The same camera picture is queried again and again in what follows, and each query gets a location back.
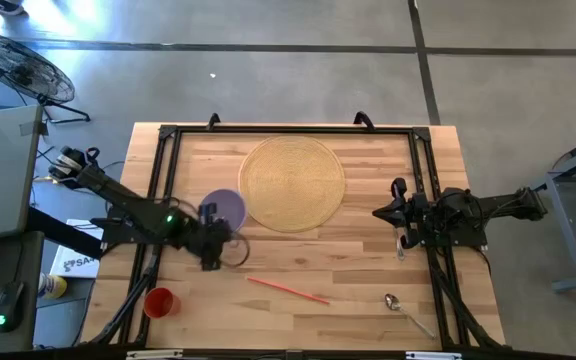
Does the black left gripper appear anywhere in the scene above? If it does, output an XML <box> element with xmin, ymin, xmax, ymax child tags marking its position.
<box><xmin>187</xmin><ymin>202</ymin><xmax>237</xmax><ymax>272</ymax></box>

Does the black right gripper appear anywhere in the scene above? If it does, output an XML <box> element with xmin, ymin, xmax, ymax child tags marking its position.
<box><xmin>371</xmin><ymin>177</ymin><xmax>437</xmax><ymax>250</ymax></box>

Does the purple round plate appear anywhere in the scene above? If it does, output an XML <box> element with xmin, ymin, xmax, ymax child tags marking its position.
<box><xmin>198</xmin><ymin>188</ymin><xmax>248</xmax><ymax>234</ymax></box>

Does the silver metal spoon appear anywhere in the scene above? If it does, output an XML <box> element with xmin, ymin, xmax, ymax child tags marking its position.
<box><xmin>384</xmin><ymin>293</ymin><xmax>438</xmax><ymax>340</ymax></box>

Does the red drinking straw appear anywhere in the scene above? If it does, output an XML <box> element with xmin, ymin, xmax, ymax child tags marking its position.
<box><xmin>246</xmin><ymin>276</ymin><xmax>331</xmax><ymax>306</ymax></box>

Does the round woven yellow placemat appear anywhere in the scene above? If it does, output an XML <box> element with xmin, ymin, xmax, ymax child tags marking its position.
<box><xmin>237</xmin><ymin>134</ymin><xmax>347</xmax><ymax>234</ymax></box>

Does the red plastic cup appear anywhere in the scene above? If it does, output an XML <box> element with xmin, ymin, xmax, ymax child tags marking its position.
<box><xmin>143</xmin><ymin>287</ymin><xmax>182</xmax><ymax>320</ymax></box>

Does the white printed paper box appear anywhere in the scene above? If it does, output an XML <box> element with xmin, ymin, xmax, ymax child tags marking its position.
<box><xmin>49</xmin><ymin>218</ymin><xmax>104</xmax><ymax>280</ymax></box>

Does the black support beam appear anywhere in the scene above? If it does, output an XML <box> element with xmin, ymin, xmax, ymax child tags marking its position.
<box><xmin>27</xmin><ymin>207</ymin><xmax>105</xmax><ymax>260</ymax></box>

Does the white label strip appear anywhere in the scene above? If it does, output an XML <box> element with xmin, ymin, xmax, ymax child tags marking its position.
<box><xmin>405</xmin><ymin>351</ymin><xmax>463</xmax><ymax>360</ymax></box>
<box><xmin>126</xmin><ymin>349</ymin><xmax>184</xmax><ymax>360</ymax></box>

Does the yellow white bottle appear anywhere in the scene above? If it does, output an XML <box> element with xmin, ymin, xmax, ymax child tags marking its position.
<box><xmin>37</xmin><ymin>272</ymin><xmax>68</xmax><ymax>300</ymax></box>

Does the grey blue metal table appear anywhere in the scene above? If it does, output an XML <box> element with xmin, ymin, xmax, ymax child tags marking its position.
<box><xmin>530</xmin><ymin>127</ymin><xmax>576</xmax><ymax>294</ymax></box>

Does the black computer mouse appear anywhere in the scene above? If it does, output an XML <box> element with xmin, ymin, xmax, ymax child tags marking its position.
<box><xmin>0</xmin><ymin>281</ymin><xmax>25</xmax><ymax>334</ymax></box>

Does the black floor fan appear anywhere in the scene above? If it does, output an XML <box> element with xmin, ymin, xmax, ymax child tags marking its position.
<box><xmin>0</xmin><ymin>32</ymin><xmax>92</xmax><ymax>125</ymax></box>

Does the black cable loop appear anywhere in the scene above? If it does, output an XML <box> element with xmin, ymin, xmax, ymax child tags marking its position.
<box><xmin>220</xmin><ymin>230</ymin><xmax>251</xmax><ymax>269</ymax></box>

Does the black aluminium table frame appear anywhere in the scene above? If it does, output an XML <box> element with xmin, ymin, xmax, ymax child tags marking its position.
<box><xmin>87</xmin><ymin>122</ymin><xmax>507</xmax><ymax>351</ymax></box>

